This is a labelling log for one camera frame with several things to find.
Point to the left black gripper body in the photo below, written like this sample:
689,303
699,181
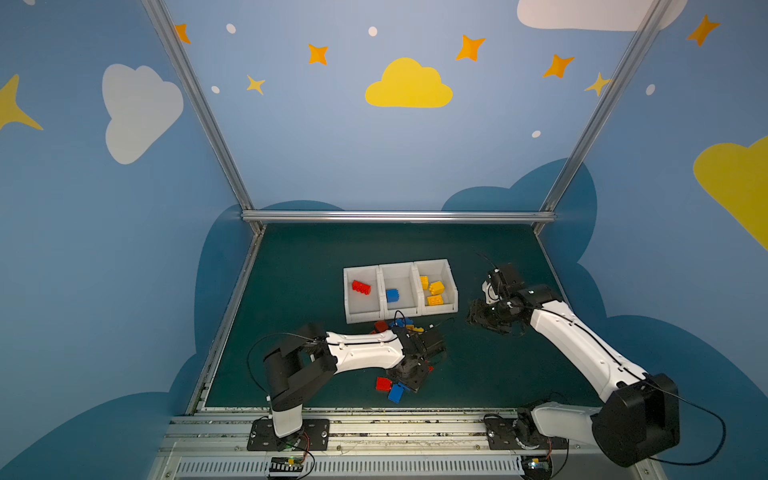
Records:
417,369

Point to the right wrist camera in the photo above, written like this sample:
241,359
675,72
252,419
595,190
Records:
491,297

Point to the left controller board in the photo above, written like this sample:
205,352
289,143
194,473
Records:
291,467

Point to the white bin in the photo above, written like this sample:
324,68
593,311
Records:
403,277
361,308
438,270

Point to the long red brick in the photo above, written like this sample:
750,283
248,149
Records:
361,287

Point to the red brick bottom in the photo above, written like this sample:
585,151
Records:
383,384

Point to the right controller board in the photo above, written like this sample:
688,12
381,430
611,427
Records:
535,468

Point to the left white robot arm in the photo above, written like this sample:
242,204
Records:
299,366

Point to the white right bin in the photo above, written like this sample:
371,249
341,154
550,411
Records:
438,270

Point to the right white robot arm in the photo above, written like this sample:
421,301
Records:
639,416

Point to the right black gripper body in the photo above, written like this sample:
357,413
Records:
487,315

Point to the red brick top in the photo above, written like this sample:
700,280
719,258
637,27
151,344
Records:
381,326

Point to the blue brick bottom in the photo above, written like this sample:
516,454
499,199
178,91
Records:
396,393

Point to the white middle bin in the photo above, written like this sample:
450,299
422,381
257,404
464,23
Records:
403,277

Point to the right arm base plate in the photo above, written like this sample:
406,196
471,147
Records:
510,433

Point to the right aluminium frame post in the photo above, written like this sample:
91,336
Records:
642,40

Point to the horizontal aluminium frame bar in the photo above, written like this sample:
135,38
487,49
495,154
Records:
306,216

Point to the white left bin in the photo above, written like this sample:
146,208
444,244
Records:
361,308

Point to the aluminium rail base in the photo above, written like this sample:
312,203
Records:
358,443

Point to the blue brick top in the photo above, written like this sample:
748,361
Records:
392,295

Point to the left aluminium frame post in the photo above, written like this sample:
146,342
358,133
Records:
161,20

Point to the small blue brick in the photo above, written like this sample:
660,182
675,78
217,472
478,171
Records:
402,323

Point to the controller board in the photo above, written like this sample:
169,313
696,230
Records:
291,467
535,468

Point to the aluminium frame post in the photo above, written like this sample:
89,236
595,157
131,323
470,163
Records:
642,40
161,20

